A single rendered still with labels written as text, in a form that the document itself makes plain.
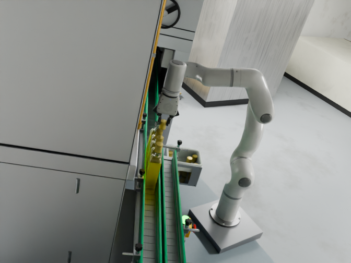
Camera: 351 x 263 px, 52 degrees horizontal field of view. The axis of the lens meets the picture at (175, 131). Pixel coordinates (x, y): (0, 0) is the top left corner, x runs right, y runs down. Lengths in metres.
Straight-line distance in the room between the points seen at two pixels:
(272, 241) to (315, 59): 4.40
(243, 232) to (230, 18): 3.12
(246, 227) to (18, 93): 1.56
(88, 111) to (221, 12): 3.94
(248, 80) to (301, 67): 5.64
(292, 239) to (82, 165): 2.70
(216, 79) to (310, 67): 5.59
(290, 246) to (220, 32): 2.75
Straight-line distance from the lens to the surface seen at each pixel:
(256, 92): 1.69
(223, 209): 2.12
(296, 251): 3.48
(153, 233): 1.63
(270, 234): 3.48
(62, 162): 1.13
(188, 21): 2.60
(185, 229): 1.56
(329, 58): 6.96
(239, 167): 1.91
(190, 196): 2.32
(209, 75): 1.65
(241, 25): 4.83
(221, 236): 2.10
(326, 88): 6.99
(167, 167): 2.00
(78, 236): 1.35
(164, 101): 1.71
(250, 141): 1.84
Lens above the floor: 2.24
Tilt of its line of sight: 31 degrees down
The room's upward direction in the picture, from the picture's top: 15 degrees clockwise
